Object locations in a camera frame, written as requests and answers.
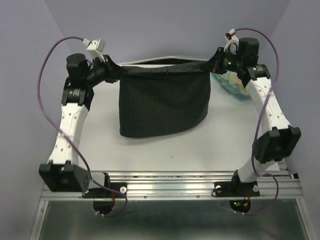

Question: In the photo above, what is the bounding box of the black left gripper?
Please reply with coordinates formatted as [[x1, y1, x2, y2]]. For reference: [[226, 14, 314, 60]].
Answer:
[[84, 54, 127, 87]]

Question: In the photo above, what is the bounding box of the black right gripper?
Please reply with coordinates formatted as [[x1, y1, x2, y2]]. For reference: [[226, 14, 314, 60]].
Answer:
[[202, 46, 244, 74]]

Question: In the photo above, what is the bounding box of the dark dotted skirt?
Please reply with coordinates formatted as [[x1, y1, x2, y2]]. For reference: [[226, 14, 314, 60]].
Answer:
[[117, 61, 211, 139]]

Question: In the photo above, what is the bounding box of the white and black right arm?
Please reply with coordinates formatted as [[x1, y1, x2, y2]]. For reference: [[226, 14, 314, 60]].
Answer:
[[208, 37, 301, 196]]

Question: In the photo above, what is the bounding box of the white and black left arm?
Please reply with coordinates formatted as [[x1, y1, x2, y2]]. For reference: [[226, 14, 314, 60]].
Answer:
[[38, 53, 120, 192]]

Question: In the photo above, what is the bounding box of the teal plastic basket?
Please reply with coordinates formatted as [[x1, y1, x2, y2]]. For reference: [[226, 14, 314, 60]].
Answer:
[[211, 71, 250, 100]]

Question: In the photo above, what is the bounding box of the pastel floral skirt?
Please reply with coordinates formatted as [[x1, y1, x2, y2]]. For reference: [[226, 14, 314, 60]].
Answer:
[[220, 71, 248, 96]]

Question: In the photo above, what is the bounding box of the metal lower shelf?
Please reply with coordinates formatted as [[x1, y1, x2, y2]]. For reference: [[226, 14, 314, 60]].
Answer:
[[31, 199, 309, 240]]

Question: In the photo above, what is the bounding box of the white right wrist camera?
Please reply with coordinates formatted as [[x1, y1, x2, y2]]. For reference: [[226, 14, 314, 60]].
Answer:
[[224, 28, 239, 54]]

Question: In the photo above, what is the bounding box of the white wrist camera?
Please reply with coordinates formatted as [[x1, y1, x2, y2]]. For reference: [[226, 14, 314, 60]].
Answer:
[[224, 28, 239, 54], [86, 38, 106, 62]]

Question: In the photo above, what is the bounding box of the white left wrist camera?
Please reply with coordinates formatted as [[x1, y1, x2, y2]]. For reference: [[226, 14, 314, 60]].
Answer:
[[86, 38, 106, 62]]

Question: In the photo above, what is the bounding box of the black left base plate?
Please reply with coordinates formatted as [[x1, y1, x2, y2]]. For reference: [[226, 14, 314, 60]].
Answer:
[[82, 182, 128, 199]]

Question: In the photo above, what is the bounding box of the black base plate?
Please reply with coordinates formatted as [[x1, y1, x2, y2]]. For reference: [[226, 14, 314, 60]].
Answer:
[[82, 182, 128, 199], [211, 181, 260, 198]]

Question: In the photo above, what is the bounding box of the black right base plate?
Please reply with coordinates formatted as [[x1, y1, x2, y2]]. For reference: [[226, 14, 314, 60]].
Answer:
[[211, 181, 260, 198]]

